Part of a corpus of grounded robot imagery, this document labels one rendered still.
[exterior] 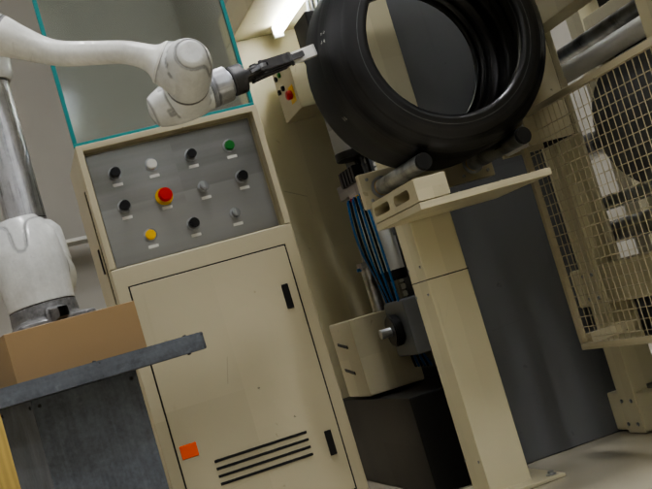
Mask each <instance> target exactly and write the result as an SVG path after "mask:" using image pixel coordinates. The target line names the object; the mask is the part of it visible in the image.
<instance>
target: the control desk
mask: <svg viewBox="0 0 652 489"><path fill-rule="evenodd" d="M70 177H71V181H72V184H73V187H74V190H75V194H76V198H77V201H78V205H79V208H80V214H81V220H82V224H83V227H84V231H85V234H86V237H87V240H88V244H89V247H90V251H91V254H92V258H93V261H94V265H95V268H96V272H97V275H98V278H99V282H100V285H101V289H102V292H103V296H104V299H105V303H106V306H107V308H108V307H112V306H116V305H119V304H124V303H127V302H131V301H134V303H135V307H136V310H137V314H138V316H139V320H140V323H141V327H142V330H143V334H144V337H145V341H146V344H147V347H148V346H151V345H155V344H158V343H162V342H167V341H170V340H174V339H177V338H181V337H182V336H184V335H186V336H188V335H191V334H195V333H198V332H203V336H204V339H205V343H206V346H207V347H206V348H205V349H202V350H199V351H196V352H192V353H191V354H190V355H187V354H186V355H182V356H180V357H177V358H173V359H170V360H167V361H164V362H160V363H157V364H154V365H150V366H147V367H144V368H141V369H138V370H135V371H136V373H137V377H138V380H139V383H140V386H141V390H142V393H143V397H144V400H145V404H146V407H147V413H148V417H149V420H150V424H151V427H152V431H153V433H154V437H155V440H156V444H157V448H158V451H159V455H160V458H161V462H162V465H163V469H164V472H165V475H166V478H167V482H168V485H169V489H369V485H368V482H367V479H366V476H365V473H364V469H363V466H362V463H361V459H360V456H359V452H358V449H357V446H356V442H355V439H354V437H353V433H352V430H351V426H350V423H349V420H348V416H347V413H346V409H345V406H344V403H343V399H342V394H341V390H340V387H339V384H338V381H337V378H336V374H335V371H334V367H333V364H332V361H331V357H330V354H329V350H328V347H327V344H326V341H325V338H324V335H323V331H322V328H321V324H320V321H319V318H318V314H317V311H316V307H315V304H314V301H313V298H312V295H311V291H310V286H309V282H308V279H307V276H306V272H305V269H304V265H303V262H302V259H301V255H300V252H299V248H298V246H297V243H296V239H295V236H294V232H293V229H292V226H291V224H290V218H289V215H288V211H287V208H286V206H285V202H284V199H283V195H282V192H281V189H280V185H279V182H278V179H277V173H276V169H275V166H274V163H273V159H272V156H271V153H270V150H269V147H268V143H267V140H266V136H265V133H264V130H263V126H262V123H261V120H260V116H259V113H258V110H257V107H256V105H252V106H247V107H243V108H239V109H235V110H231V111H227V112H223V113H219V114H211V115H207V116H203V117H199V118H196V119H194V120H191V121H189V122H186V123H184V124H180V125H175V126H169V127H157V128H153V129H148V130H145V131H141V132H137V133H132V134H128V135H124V136H120V137H115V138H111V139H107V140H104V141H99V142H95V143H91V144H87V145H82V146H78V147H75V153H74V158H73V163H72V168H71V173H70ZM194 441H195V442H196V444H197V448H198V451H199V455H198V456H195V457H191V458H188V459H185V460H182V457H181V454H180V450H179V447H180V446H183V445H186V444H189V443H192V442H194Z"/></svg>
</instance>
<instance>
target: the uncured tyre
mask: <svg viewBox="0 0 652 489"><path fill-rule="evenodd" d="M374 1H376V0H319V2H318V3H317V5H316V7H315V9H314V12H313V14H312V16H311V19H310V25H309V29H308V33H307V39H306V46H309V45H312V44H313V45H314V47H315V49H316V51H317V56H316V57H313V58H311V59H308V60H306V67H307V75H308V80H309V84H310V90H311V93H312V96H313V99H314V101H315V103H316V105H317V107H318V109H319V110H320V112H321V114H322V115H323V117H324V119H325V120H326V121H327V123H328V124H329V126H330V127H331V128H332V129H333V131H334V132H335V133H336V134H337V135H338V136H339V137H340V138H341V139H342V140H343V141H344V142H345V143H346V144H347V145H349V146H350V147H351V148H353V149H354V150H356V151H357V152H359V153H360V154H362V155H363V156H365V157H367V158H369V159H371V160H373V161H374V162H376V163H379V164H382V165H385V166H388V167H392V168H398V167H399V166H401V165H402V164H404V163H405V162H407V161H408V160H410V159H411V158H412V157H414V156H415V155H417V154H418V153H421V152H426V153H428V154H429V155H430V156H431V158H432V166H431V167H430V168H429V169H428V170H427V171H435V170H441V169H445V168H449V167H452V166H455V165H457V164H460V163H462V162H464V161H466V160H468V159H470V158H472V157H473V156H475V155H477V154H479V153H481V152H482V151H483V150H485V149H487V148H489V147H491V146H493V145H495V144H496V143H498V142H499V141H501V140H502V139H503V138H505V137H506V136H507V135H508V134H510V133H511V132H512V131H513V130H514V129H515V128H516V127H517V126H518V125H519V123H520V122H521V121H522V120H523V118H524V117H525V115H526V114H527V112H528V111H529V109H530V108H531V107H532V105H533V103H534V101H535V99H536V97H537V95H538V91H539V88H540V85H541V82H542V78H543V73H544V68H545V58H546V43H545V35H544V29H543V24H542V20H541V17H540V13H539V11H538V6H537V4H536V2H535V0H419V1H422V2H424V3H427V4H429V5H431V6H433V7H435V8H436V9H438V10H439V11H441V12H442V13H444V14H445V15H446V16H447V17H449V18H450V19H451V20H452V21H453V22H454V24H455V25H456V26H457V27H458V28H459V30H460V31H461V33H462V34H463V36H464V37H465V39H466V41H467V43H468V45H469V48H470V50H471V53H472V56H473V64H474V72H475V81H474V90H473V97H472V100H471V102H470V104H469V107H468V109H467V110H466V112H465V113H464V114H438V113H433V112H430V111H427V110H424V109H421V108H419V107H417V106H415V105H413V104H411V102H409V101H408V100H406V99H405V98H403V97H402V96H401V95H399V94H398V93H397V92H396V91H395V90H394V89H393V88H392V87H391V86H390V85H389V84H388V83H387V81H386V80H385V79H384V78H383V76H382V75H381V73H380V72H379V71H378V69H377V68H376V66H375V63H374V60H373V58H372V55H371V52H370V49H369V45H368V40H367V31H366V20H367V11H368V7H369V4H370V3H372V2H374ZM324 28H326V45H324V46H321V45H320V31H321V30H322V29H324ZM311 30H312V32H311ZM310 32H311V33H310ZM309 34H310V35H309ZM342 114H344V115H345V116H346V118H347V119H348V120H349V122H348V123H347V124H345V122H344V121H343V120H342V119H341V115H342Z"/></svg>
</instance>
